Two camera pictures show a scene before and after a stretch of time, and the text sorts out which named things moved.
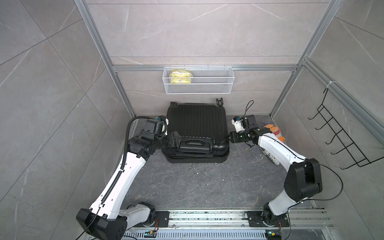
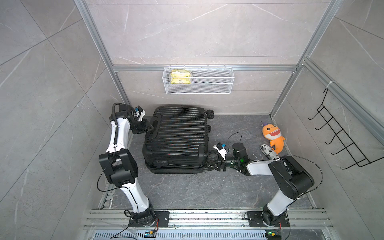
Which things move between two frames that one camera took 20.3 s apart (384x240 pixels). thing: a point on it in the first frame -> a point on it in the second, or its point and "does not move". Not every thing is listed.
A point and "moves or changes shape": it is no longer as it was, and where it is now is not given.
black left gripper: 171,140 -> 144,128
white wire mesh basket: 198,80 does not move
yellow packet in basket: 180,76 does not move
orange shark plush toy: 275,131 does not move
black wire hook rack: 342,135 does not move
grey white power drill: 271,157 does not move
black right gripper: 233,137 -> 221,164
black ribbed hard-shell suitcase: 203,130 moves or changes shape
